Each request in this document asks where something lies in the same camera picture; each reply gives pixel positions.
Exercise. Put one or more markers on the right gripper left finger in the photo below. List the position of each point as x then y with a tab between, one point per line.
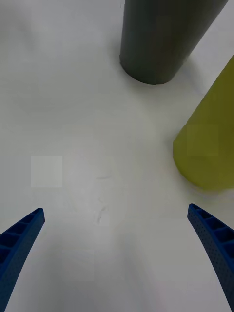
17	251

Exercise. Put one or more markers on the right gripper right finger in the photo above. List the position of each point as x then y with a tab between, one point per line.
217	243

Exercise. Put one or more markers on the yellow-green plastic waste bin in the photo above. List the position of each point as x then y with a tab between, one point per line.
209	146

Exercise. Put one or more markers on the grey plastic waste bin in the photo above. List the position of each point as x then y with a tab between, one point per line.
158	44

